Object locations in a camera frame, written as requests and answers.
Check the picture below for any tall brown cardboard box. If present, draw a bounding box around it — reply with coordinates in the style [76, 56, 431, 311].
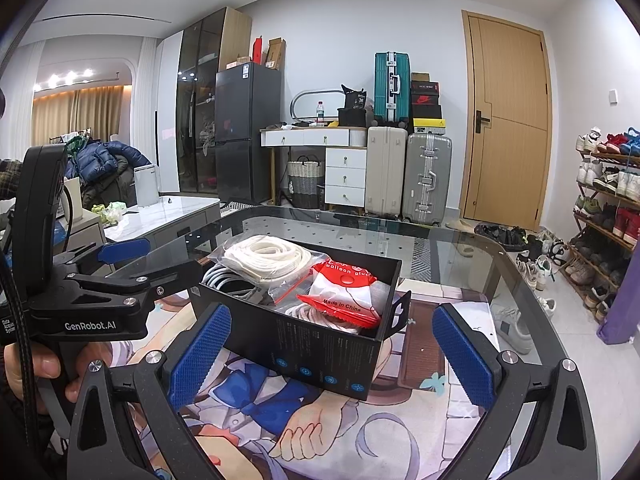
[267, 37, 286, 70]

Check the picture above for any white rope bundle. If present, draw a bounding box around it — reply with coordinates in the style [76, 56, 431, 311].
[220, 234, 313, 278]

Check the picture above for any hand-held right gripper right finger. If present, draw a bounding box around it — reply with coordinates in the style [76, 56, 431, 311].
[431, 302, 599, 480]

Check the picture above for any scattered shoes group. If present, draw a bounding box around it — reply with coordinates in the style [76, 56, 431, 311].
[475, 220, 568, 318]

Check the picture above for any white cable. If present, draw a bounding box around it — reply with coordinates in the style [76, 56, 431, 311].
[202, 265, 273, 306]

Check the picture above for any grey white wicker basket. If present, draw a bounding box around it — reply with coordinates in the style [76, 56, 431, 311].
[287, 156, 326, 210]

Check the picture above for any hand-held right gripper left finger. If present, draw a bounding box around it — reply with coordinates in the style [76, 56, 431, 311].
[67, 302, 233, 480]

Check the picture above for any grey white low cabinet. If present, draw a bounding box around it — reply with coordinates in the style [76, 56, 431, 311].
[102, 196, 222, 266]

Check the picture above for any white small appliance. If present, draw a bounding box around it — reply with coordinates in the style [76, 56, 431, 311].
[134, 164, 161, 208]

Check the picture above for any dark glass display cabinet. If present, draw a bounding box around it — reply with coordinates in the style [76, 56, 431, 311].
[175, 7, 253, 196]

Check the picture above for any white dresser desk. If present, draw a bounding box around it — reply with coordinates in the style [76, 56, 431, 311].
[259, 126, 368, 211]

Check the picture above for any black paper bag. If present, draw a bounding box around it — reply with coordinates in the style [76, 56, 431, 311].
[341, 84, 368, 111]

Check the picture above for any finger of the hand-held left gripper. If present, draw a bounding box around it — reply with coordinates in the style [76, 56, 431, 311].
[65, 257, 203, 311]
[50, 238, 151, 273]

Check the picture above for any beige hard suitcase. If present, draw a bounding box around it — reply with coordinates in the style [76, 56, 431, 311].
[365, 125, 408, 218]

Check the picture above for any oval framed mirror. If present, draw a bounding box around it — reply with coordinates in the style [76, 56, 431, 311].
[290, 88, 351, 126]

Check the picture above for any red white packet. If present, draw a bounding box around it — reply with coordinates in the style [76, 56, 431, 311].
[295, 258, 383, 331]

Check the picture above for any silver hard suitcase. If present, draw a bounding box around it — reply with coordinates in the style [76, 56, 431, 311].
[402, 132, 453, 226]

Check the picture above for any teal hard suitcase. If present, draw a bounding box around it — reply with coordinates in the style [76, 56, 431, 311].
[374, 51, 412, 126]

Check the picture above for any wooden door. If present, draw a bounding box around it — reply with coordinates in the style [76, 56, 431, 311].
[460, 10, 553, 233]

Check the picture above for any black cardboard box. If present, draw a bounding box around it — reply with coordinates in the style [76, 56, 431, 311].
[189, 237, 412, 402]

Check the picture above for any blue puffer jacket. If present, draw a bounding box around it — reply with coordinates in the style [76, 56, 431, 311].
[75, 140, 136, 186]

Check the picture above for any beige window curtain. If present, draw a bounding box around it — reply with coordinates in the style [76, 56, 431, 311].
[32, 85, 133, 151]

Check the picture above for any person's left hand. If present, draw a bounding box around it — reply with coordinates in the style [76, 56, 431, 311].
[2, 342, 96, 405]

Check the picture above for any white sneaker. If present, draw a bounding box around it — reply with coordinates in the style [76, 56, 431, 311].
[490, 302, 536, 356]

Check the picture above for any black round box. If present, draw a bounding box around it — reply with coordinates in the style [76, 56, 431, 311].
[337, 106, 368, 128]

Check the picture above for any printed cartoon table mat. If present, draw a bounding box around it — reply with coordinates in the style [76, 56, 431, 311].
[107, 280, 506, 480]

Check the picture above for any dark grey fridge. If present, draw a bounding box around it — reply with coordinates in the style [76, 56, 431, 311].
[215, 62, 282, 206]

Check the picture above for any green white plastic bag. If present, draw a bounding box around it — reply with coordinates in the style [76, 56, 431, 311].
[91, 201, 126, 226]

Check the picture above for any wooden shoe rack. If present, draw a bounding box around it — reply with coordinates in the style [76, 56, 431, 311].
[572, 152, 640, 311]

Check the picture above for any shoe rack with shoes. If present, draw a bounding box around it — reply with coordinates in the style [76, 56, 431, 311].
[572, 127, 640, 321]

